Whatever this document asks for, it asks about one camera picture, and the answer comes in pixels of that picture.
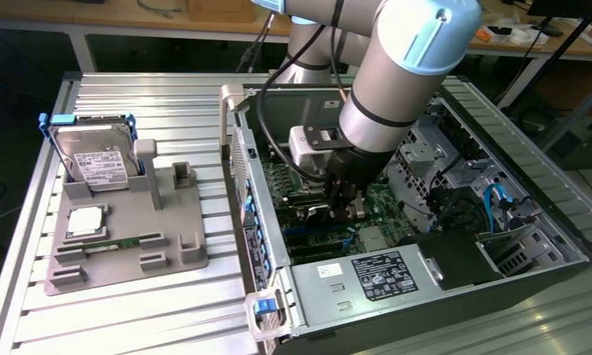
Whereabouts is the grey metal stand leg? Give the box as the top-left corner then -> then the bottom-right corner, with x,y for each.
540,72 -> 592,151

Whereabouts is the silver CPU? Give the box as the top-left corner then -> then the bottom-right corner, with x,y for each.
66,207 -> 103,237

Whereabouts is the black plastic air shroud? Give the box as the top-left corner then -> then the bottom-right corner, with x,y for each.
397,231 -> 505,291

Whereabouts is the black expansion slot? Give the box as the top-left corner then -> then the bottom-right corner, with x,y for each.
289,246 -> 349,262
286,236 -> 350,249

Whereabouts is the blue disk wire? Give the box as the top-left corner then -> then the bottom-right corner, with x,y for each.
481,183 -> 513,234

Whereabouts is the grey parts rack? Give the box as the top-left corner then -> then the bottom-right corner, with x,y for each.
42,139 -> 210,297

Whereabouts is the blue case release tab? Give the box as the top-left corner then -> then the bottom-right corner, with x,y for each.
252,298 -> 276,316

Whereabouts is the silver drive cage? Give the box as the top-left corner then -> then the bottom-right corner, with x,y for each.
392,121 -> 468,219

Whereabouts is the thin black hanging cable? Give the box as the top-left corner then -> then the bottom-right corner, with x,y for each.
234,13 -> 277,73

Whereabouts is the silver chipset heatsink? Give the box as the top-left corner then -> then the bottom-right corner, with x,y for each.
357,226 -> 392,252

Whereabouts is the hard disk with blue bracket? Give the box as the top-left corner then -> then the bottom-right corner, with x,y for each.
37,112 -> 143,193

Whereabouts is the green motherboard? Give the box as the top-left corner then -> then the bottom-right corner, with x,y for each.
264,146 -> 420,266

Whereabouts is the black floor box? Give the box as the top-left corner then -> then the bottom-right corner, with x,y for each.
546,120 -> 592,171

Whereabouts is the long wooden desk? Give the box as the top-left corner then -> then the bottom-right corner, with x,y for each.
0,0 -> 592,108

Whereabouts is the black open PC case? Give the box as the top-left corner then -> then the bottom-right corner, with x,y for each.
218,83 -> 592,355

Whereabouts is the silver disk bay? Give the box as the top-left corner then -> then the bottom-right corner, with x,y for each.
472,221 -> 581,278

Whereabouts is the green RAM stick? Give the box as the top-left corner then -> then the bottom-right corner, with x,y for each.
81,238 -> 143,252

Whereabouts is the thick black camera cable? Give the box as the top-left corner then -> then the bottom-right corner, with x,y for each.
256,21 -> 349,183

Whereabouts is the black stand pole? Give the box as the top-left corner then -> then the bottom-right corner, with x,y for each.
540,0 -> 592,81

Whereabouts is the black power wire bundle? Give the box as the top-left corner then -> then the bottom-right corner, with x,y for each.
421,186 -> 492,237

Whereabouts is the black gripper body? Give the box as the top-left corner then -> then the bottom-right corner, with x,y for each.
324,145 -> 393,192

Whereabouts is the graphics card with metal bracket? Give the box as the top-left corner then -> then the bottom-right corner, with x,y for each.
302,205 -> 349,227

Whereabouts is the black computer monitor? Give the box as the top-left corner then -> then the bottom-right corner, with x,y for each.
525,0 -> 592,37

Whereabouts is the black RAM stick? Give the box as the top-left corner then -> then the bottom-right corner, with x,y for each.
282,194 -> 326,214

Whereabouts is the grey power supply unit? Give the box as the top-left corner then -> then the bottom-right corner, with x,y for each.
280,242 -> 445,326

